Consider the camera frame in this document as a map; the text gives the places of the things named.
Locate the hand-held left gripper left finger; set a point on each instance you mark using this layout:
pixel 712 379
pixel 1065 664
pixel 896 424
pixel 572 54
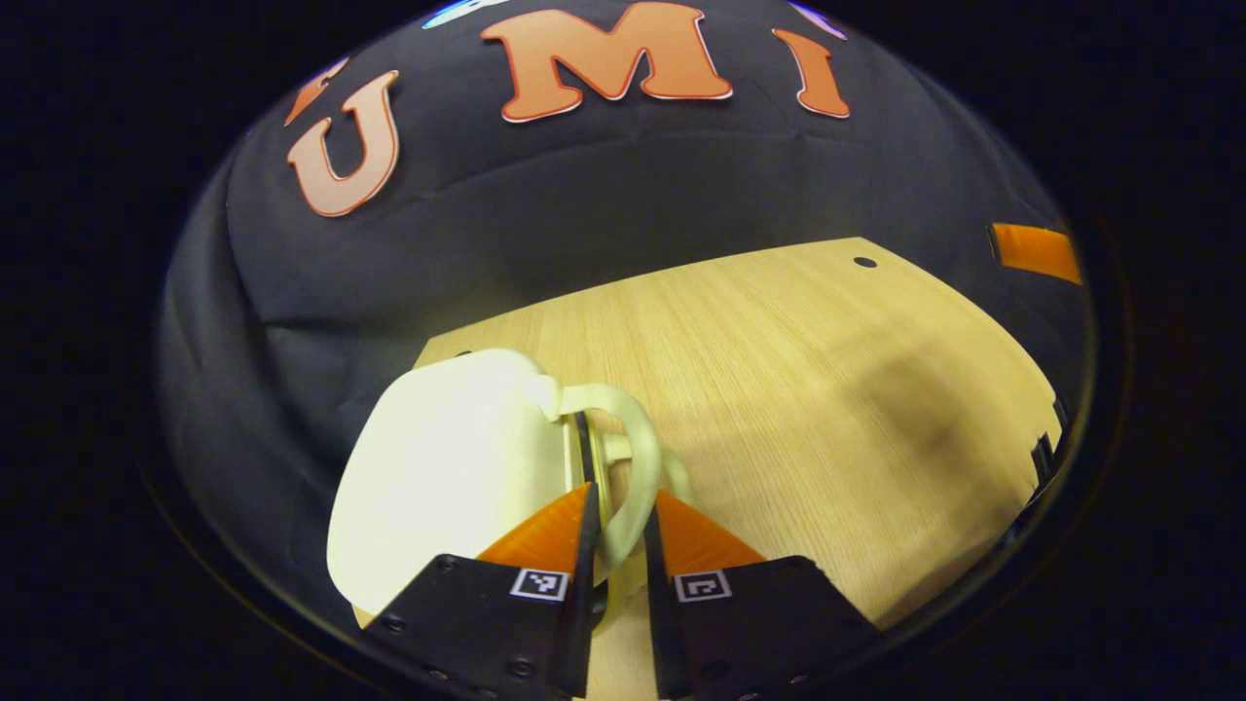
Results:
pixel 584 604

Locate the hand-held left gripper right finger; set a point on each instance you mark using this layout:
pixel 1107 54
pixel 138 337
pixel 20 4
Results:
pixel 657 604

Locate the pale yellow suitcase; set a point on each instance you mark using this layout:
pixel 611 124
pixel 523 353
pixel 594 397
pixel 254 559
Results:
pixel 448 467

